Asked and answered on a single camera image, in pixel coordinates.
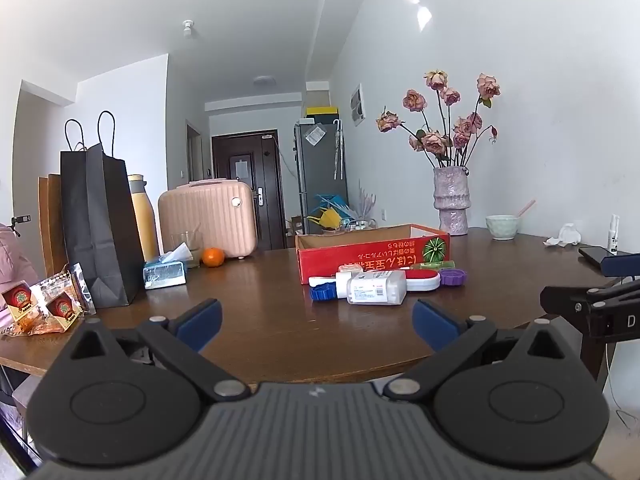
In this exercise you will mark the black phone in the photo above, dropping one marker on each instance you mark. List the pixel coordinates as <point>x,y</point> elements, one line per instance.
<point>595,255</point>

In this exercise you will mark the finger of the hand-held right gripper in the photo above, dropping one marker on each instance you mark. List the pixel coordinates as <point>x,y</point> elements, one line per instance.
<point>562,300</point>
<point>622,266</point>

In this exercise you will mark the white spray bottle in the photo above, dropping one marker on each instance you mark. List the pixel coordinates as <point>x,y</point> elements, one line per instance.
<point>613,237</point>

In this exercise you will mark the interior door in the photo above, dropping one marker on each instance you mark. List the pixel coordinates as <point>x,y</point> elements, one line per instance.
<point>194,152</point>

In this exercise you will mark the crumpled white tissue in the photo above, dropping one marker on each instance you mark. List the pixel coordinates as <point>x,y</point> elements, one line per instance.
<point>565,237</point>

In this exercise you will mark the blue tissue pack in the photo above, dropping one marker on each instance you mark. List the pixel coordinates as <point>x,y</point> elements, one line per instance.
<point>165,274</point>

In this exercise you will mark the pink suitcase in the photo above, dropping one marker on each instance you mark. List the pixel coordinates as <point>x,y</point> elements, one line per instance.
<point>210,220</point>

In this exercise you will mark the pink textured vase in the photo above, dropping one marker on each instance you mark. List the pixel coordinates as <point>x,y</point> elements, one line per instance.
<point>452,200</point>

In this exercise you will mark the dried lavender bunch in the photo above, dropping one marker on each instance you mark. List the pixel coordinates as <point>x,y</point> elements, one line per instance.
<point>367,200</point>

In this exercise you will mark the dark brown entrance door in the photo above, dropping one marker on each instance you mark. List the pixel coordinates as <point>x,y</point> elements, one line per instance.
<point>245,185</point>

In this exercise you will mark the brown paper bag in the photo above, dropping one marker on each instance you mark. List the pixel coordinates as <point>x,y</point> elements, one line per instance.
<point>51,220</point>

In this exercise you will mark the red cardboard box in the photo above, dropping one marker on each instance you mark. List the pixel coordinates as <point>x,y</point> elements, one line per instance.
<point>380,256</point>

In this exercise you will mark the red and white oval case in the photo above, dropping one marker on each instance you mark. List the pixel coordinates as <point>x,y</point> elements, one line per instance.
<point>422,281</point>

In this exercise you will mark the white wall panel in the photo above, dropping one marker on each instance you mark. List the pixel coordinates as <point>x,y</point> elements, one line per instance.
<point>357,106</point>

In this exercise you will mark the green box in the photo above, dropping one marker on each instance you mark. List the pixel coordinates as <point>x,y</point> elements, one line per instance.
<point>437,265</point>

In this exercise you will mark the grey fridge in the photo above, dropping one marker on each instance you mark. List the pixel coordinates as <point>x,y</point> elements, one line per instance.
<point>315,175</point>

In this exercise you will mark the paper sheet on fridge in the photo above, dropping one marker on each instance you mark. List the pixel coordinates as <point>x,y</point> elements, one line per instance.
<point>315,136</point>

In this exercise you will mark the white tube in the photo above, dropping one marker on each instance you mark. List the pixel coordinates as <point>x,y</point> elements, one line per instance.
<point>322,281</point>

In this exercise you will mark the snack packet with red label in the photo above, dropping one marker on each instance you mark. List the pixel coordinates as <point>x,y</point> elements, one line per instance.
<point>20,302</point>
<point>61,307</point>

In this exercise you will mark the purple round lid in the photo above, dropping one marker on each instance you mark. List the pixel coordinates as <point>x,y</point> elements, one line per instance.
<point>454,278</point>

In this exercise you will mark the clear glass cup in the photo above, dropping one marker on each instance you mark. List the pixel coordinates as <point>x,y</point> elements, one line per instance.
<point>194,241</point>

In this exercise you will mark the black paper bag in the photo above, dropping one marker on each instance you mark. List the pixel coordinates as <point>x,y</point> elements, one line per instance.
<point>100,220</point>

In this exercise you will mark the blue plastic cap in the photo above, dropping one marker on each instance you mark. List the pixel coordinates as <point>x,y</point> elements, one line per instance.
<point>327,294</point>

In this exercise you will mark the pale green bowl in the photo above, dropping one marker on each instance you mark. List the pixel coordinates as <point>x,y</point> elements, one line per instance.
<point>501,228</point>

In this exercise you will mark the orange fruit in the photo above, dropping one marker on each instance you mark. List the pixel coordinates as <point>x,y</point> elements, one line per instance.
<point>213,257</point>

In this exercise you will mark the ceiling bulb socket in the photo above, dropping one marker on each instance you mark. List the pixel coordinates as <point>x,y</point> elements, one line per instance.
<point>188,27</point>

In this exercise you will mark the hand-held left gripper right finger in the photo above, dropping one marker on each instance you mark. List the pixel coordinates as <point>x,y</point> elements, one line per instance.
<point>434,324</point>

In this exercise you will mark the pink spoon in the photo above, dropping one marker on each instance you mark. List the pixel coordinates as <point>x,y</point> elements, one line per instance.
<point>526,207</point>

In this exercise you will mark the white hanging umbrella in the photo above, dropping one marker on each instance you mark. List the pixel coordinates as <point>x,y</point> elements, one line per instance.
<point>339,152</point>

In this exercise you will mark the dried pink roses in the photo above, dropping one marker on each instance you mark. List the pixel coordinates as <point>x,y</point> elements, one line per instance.
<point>435,142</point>

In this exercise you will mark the white pill bottle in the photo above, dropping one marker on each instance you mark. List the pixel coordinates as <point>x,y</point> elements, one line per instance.
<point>377,288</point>

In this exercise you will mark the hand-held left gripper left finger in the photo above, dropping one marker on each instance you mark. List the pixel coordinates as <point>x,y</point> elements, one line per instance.
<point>202,322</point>

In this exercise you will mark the silver snack packet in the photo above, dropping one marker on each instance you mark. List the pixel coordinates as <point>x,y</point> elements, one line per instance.
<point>82,285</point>

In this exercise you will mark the brown cardboard box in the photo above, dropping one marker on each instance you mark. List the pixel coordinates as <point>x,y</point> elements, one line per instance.
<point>316,99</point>

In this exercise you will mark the yellow box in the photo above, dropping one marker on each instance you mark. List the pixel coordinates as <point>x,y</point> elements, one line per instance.
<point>322,110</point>

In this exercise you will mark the yellow thermos bottle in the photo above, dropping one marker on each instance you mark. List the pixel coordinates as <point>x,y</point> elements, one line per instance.
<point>145,225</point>

